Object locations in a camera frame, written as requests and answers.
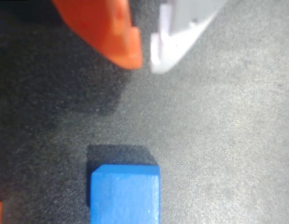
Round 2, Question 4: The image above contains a blue wooden cube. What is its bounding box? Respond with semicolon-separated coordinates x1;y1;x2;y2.
89;164;162;224

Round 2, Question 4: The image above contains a black table mat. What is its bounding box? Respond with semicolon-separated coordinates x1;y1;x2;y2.
0;0;289;224

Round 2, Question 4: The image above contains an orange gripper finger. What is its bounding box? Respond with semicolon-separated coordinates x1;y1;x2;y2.
52;0;144;70

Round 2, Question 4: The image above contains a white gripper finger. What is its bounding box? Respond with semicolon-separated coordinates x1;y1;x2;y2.
150;0;226;74

